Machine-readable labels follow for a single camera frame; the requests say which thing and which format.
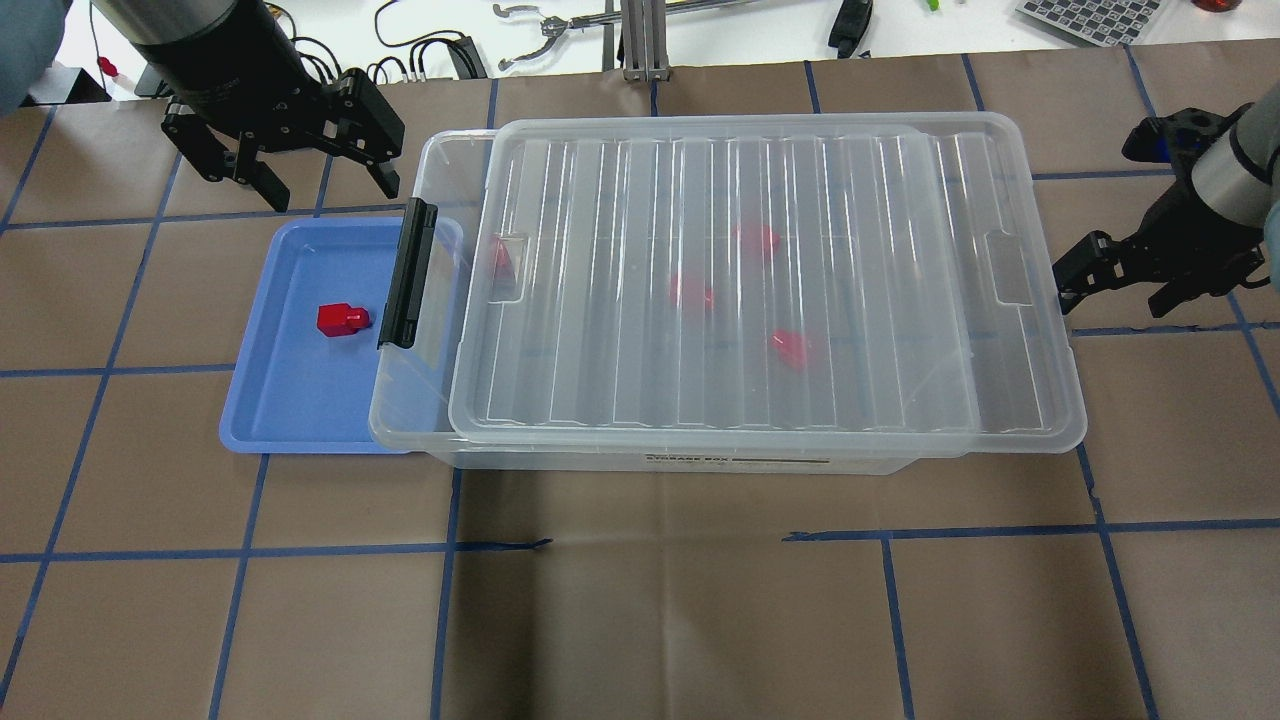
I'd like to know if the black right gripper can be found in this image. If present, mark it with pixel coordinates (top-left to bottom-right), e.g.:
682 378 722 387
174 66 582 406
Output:
1052 105 1268 318

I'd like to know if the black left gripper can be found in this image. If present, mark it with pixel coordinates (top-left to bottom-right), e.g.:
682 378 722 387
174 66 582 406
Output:
131 20 404 213

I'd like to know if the red block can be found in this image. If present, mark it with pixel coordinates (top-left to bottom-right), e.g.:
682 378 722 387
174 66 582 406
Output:
768 329 813 372
492 236 517 287
733 224 782 264
315 302 372 338
668 273 716 313

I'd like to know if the clear plastic box lid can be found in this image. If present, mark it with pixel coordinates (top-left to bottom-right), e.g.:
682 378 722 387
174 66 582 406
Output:
449 111 1087 459

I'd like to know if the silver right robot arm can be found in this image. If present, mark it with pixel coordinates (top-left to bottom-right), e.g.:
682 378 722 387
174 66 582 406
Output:
384 104 1277 337

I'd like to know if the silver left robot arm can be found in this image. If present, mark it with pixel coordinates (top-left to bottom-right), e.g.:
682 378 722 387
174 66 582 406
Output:
99 1 404 211

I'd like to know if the blue plastic tray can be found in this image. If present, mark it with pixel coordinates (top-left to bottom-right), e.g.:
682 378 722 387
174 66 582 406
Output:
219 217 408 454

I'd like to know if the clear plastic storage box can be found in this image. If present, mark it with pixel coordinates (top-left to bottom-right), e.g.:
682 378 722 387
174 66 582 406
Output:
369 128 936 475

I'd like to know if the grey keyboard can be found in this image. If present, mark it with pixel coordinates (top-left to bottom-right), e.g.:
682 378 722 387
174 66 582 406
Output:
1012 1 1164 47

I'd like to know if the black box latch handle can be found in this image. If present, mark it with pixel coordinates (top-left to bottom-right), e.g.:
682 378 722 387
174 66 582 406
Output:
378 197 439 348

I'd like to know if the aluminium frame post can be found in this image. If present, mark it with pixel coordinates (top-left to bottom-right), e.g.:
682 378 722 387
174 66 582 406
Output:
620 0 669 82

